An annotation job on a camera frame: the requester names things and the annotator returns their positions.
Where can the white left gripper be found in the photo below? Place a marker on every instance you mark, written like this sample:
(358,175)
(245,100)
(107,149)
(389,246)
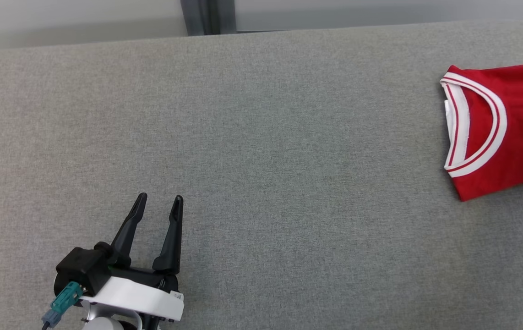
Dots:
(142,298)

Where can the red basketball jersey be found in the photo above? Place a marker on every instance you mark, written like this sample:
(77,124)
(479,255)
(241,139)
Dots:
(518,119)

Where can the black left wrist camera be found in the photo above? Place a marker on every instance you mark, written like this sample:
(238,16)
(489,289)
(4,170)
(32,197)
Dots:
(83,268)

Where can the grey metal frame post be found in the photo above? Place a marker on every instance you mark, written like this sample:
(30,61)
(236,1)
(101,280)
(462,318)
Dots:
(206,16)

